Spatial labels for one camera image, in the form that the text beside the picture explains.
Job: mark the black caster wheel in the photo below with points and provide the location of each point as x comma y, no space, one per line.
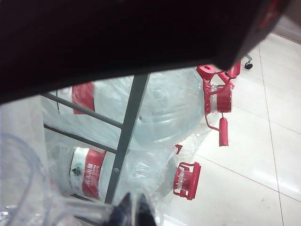
248,65

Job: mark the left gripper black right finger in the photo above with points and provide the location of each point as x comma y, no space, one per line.
145,214

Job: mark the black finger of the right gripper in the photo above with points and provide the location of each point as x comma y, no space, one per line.
117,35

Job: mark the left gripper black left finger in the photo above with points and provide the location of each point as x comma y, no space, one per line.
123,214

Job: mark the dark metal rack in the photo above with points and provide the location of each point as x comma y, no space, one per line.
131,117

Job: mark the water jug red label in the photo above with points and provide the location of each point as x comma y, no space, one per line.
89,171
169,106

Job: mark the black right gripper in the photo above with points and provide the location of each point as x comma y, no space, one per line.
270,14

